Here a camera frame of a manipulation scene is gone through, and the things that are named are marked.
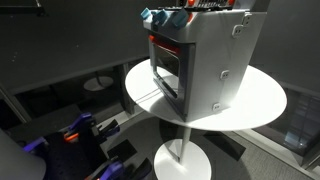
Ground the purple handle clamp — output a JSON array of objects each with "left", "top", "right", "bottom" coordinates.
[
  {"left": 22, "top": 136, "right": 48, "bottom": 153},
  {"left": 84, "top": 158, "right": 125, "bottom": 180}
]

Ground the white round pedestal table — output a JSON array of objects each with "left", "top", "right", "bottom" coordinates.
[{"left": 124, "top": 57, "right": 288, "bottom": 180}]

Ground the black handle clamp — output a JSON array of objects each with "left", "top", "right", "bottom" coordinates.
[
  {"left": 96, "top": 119, "right": 121, "bottom": 138},
  {"left": 126, "top": 157, "right": 153, "bottom": 180}
]

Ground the blue stove knob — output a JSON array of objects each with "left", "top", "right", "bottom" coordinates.
[
  {"left": 153, "top": 9, "right": 170, "bottom": 26},
  {"left": 172, "top": 8, "right": 191, "bottom": 29},
  {"left": 140, "top": 7, "right": 153, "bottom": 21}
]

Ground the white round floor base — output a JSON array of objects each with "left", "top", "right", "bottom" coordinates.
[{"left": 82, "top": 70, "right": 115, "bottom": 92}]

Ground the white round side cap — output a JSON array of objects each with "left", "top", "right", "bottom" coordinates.
[
  {"left": 241, "top": 12, "right": 254, "bottom": 27},
  {"left": 211, "top": 102, "right": 223, "bottom": 113},
  {"left": 231, "top": 24, "right": 245, "bottom": 39}
]

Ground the black stove control display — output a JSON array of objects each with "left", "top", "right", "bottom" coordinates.
[{"left": 195, "top": 0, "right": 229, "bottom": 10}]

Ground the black glass oven door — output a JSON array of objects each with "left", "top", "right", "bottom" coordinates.
[{"left": 148, "top": 29, "right": 197, "bottom": 122}]

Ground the orange oven door handle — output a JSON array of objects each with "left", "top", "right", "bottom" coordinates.
[{"left": 148, "top": 34, "right": 183, "bottom": 56}]

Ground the purple clamp with orange trigger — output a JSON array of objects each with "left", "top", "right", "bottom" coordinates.
[{"left": 62, "top": 112, "right": 98, "bottom": 143}]

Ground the grey toy stove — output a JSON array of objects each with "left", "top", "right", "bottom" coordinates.
[{"left": 142, "top": 0, "right": 268, "bottom": 123}]

